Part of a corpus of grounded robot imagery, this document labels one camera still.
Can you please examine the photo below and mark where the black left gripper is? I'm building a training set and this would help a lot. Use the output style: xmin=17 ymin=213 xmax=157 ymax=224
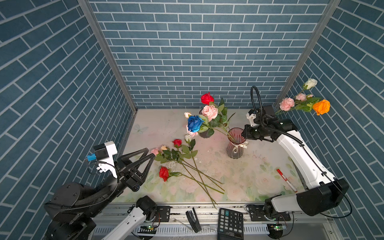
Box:
xmin=84 ymin=148 xmax=155 ymax=220

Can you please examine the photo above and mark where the pink glass vase with twine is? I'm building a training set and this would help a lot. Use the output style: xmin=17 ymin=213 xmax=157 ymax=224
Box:
xmin=226 ymin=128 xmax=248 ymax=159

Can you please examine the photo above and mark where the pink rose stem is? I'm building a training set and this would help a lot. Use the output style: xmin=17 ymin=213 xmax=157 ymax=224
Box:
xmin=275 ymin=93 xmax=314 ymax=116

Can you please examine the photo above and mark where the large pink rose spray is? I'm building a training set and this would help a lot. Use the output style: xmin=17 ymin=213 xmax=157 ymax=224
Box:
xmin=184 ymin=93 xmax=235 ymax=143

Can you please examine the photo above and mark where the orange rose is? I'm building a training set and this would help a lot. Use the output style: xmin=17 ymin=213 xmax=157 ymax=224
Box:
xmin=298 ymin=97 xmax=331 ymax=116

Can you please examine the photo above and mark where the white rose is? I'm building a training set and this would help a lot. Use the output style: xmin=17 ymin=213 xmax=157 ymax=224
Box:
xmin=301 ymin=78 xmax=318 ymax=94

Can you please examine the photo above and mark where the dark smoky glass vase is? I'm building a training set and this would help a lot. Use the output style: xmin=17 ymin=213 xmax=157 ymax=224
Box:
xmin=199 ymin=106 xmax=218 ymax=139

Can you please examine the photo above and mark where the small red rose stem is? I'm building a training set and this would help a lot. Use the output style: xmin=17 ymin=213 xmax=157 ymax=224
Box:
xmin=201 ymin=93 xmax=215 ymax=105

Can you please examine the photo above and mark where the blue rose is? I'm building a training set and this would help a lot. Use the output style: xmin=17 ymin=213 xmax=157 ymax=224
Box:
xmin=187 ymin=115 xmax=207 ymax=138

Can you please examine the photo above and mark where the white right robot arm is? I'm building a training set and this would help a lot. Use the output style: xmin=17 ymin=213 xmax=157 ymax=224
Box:
xmin=242 ymin=106 xmax=350 ymax=219

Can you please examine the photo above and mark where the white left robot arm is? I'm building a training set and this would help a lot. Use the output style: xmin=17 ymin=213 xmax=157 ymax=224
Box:
xmin=44 ymin=142 xmax=156 ymax=240

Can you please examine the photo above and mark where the bunch of roses on table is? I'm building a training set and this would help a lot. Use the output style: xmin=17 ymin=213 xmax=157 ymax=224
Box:
xmin=150 ymin=139 xmax=225 ymax=208

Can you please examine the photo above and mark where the red white marker pen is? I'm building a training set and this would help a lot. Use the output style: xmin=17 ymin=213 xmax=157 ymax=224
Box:
xmin=277 ymin=169 xmax=298 ymax=193

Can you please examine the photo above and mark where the black stapler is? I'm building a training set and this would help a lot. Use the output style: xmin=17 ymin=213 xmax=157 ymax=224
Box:
xmin=186 ymin=208 xmax=202 ymax=233

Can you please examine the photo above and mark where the black calculator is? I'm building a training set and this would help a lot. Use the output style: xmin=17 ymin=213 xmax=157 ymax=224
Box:
xmin=217 ymin=208 xmax=244 ymax=240

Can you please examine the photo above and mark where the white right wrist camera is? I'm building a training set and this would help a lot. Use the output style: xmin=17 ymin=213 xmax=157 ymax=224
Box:
xmin=246 ymin=110 xmax=260 ymax=127

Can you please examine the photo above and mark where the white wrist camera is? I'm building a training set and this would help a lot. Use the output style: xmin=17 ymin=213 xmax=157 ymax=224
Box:
xmin=246 ymin=110 xmax=260 ymax=127
xmin=86 ymin=141 xmax=118 ymax=179

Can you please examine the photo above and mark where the black corrugated cable conduit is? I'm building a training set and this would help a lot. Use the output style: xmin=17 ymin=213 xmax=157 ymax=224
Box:
xmin=250 ymin=85 xmax=304 ymax=146

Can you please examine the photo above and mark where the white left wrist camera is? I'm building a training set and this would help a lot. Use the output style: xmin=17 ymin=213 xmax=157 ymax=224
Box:
xmin=86 ymin=141 xmax=118 ymax=179

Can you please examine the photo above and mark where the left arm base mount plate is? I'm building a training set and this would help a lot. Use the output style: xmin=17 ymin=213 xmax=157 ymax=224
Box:
xmin=155 ymin=206 xmax=171 ymax=223

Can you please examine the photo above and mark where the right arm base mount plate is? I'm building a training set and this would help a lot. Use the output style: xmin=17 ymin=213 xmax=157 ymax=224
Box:
xmin=246 ymin=204 xmax=291 ymax=222

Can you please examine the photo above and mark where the aluminium front rail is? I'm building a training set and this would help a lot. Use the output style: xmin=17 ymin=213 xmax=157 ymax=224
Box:
xmin=93 ymin=202 xmax=330 ymax=226

